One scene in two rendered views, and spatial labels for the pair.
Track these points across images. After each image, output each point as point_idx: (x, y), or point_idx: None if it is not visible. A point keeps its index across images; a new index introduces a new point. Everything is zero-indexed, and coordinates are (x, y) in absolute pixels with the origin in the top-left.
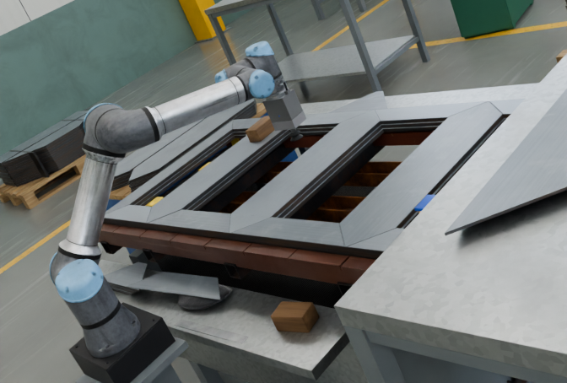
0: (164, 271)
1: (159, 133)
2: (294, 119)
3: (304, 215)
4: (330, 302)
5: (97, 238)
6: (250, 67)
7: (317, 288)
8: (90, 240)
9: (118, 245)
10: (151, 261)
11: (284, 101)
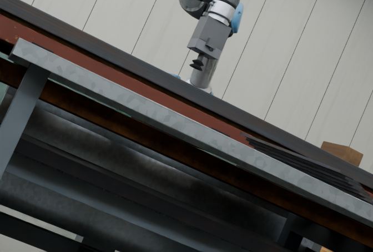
0: (288, 249)
1: None
2: (191, 39)
3: (149, 125)
4: (75, 157)
5: (192, 79)
6: None
7: (102, 170)
8: (190, 76)
9: None
10: (288, 227)
11: (199, 20)
